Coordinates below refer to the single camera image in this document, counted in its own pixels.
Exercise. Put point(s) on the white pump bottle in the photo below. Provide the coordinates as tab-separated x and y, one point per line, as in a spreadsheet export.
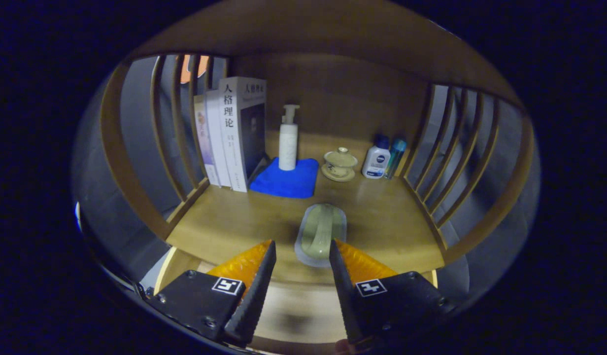
287	148

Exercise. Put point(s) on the wooden countertop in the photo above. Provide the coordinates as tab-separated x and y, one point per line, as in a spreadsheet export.
234	222

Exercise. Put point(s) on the teal slim bottle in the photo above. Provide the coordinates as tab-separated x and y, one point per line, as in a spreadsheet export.
396	153

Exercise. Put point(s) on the thick white book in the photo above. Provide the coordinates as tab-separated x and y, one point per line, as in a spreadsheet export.
234	138

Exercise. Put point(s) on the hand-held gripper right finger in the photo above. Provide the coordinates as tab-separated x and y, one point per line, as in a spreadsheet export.
345	296

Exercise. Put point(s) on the white bottle with blue cap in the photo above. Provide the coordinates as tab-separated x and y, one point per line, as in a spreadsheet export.
376	162

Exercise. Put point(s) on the blue folded cloth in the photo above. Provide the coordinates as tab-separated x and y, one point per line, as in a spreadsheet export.
284	183

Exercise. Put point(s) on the thin lilac book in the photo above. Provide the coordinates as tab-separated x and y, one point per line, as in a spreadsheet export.
205	143

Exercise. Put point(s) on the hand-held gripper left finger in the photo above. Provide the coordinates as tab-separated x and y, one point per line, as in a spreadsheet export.
254	296

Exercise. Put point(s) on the thin white book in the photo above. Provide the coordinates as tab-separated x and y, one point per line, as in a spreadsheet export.
217	143

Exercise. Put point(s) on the beige lidded teacup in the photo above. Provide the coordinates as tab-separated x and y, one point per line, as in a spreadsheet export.
340	165

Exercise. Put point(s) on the wooden cabinet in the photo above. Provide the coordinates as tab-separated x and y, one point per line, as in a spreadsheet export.
333	29

